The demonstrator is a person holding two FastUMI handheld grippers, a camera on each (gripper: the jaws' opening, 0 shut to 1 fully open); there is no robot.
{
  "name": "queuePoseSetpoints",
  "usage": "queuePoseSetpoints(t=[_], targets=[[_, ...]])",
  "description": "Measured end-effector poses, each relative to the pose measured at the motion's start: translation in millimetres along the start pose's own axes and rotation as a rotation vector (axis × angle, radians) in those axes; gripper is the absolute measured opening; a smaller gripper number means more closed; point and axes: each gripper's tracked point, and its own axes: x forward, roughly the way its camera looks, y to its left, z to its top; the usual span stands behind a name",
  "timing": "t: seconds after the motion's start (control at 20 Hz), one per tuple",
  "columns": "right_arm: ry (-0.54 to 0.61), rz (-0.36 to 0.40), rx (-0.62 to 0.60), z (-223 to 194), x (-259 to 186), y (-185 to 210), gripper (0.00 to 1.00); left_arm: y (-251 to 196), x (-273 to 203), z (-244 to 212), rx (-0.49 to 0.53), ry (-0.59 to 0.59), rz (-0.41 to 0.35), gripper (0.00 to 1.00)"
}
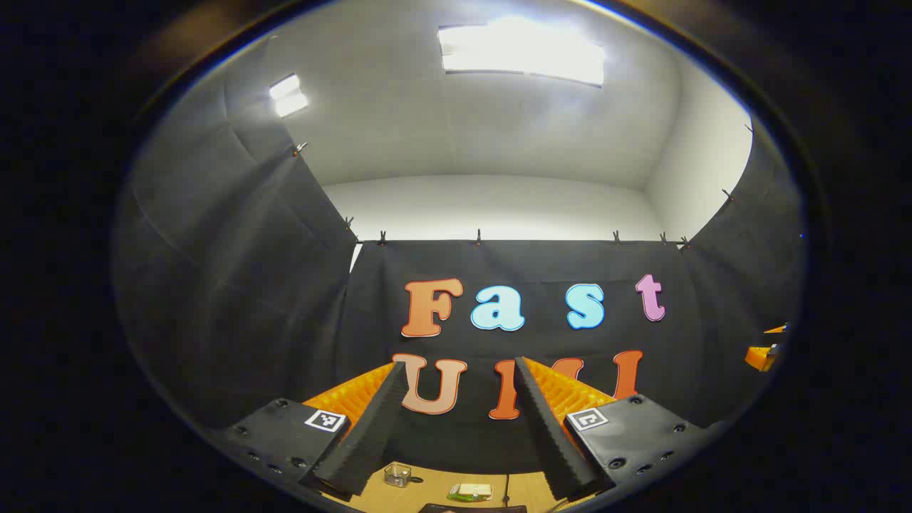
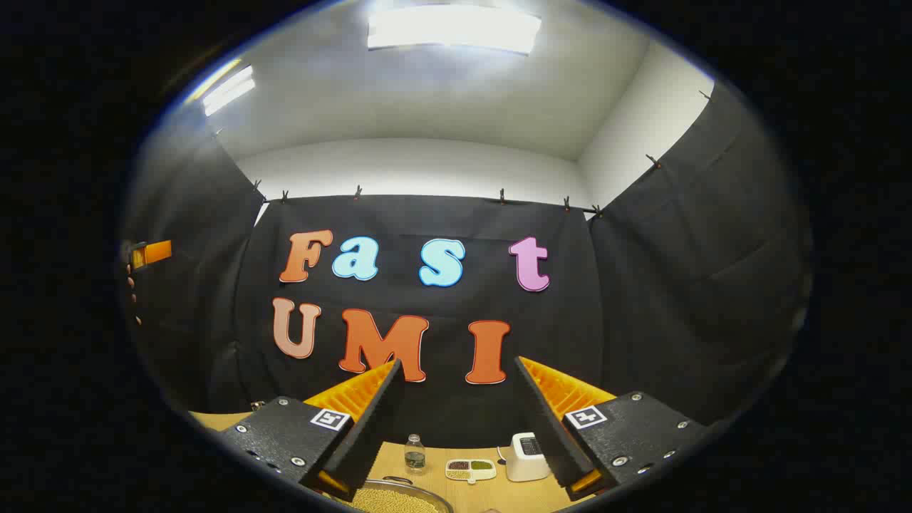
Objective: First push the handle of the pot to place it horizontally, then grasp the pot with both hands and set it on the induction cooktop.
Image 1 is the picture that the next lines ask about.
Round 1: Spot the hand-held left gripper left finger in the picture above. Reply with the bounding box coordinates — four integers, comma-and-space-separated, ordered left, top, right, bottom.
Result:
210, 361, 410, 499

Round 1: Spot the large ceiling light panel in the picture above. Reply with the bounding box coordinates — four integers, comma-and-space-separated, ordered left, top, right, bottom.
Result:
438, 18, 606, 88

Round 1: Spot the black backdrop cloth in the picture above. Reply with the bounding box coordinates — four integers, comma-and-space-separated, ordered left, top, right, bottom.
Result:
114, 36, 806, 475

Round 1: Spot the small ceiling light panel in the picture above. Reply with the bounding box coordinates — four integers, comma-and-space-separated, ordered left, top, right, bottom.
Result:
269, 73, 309, 118

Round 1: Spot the row of small cloth clips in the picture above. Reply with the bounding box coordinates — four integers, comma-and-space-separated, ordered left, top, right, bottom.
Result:
292, 121, 756, 252

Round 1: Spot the black induction cooktop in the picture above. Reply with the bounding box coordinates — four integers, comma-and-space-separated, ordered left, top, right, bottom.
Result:
419, 503, 528, 513

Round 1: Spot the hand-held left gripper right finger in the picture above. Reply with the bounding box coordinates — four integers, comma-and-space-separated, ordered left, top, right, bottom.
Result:
514, 356, 727, 503

